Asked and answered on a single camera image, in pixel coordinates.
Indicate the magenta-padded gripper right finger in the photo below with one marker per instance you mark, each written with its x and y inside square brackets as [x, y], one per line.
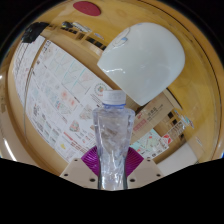
[144, 170]

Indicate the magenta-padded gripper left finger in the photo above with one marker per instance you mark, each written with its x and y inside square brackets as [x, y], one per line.
[78, 170]

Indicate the clear white-capped water bottle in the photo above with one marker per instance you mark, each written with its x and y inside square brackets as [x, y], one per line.
[113, 133]

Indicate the white cup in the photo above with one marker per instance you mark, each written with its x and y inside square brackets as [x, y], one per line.
[146, 60]

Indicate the black bag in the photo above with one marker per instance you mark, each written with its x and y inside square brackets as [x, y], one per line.
[33, 31]

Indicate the flat round red coaster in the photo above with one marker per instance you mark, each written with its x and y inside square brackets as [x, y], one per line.
[86, 8]

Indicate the large map wall poster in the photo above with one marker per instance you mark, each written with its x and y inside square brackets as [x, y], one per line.
[63, 110]

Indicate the large chart wall poster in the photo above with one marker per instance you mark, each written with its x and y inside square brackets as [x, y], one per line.
[21, 66]

